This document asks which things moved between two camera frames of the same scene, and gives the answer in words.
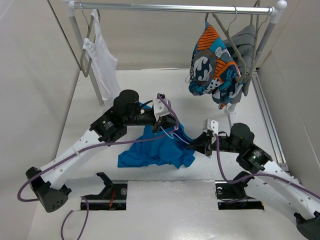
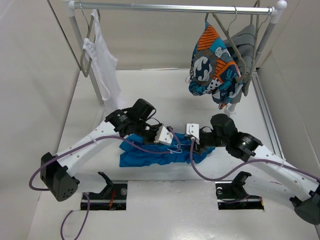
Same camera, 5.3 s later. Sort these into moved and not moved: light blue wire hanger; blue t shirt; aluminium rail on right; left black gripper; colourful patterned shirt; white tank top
Moved: left black gripper; light blue wire hanger; blue t shirt
Not moved: white tank top; colourful patterned shirt; aluminium rail on right
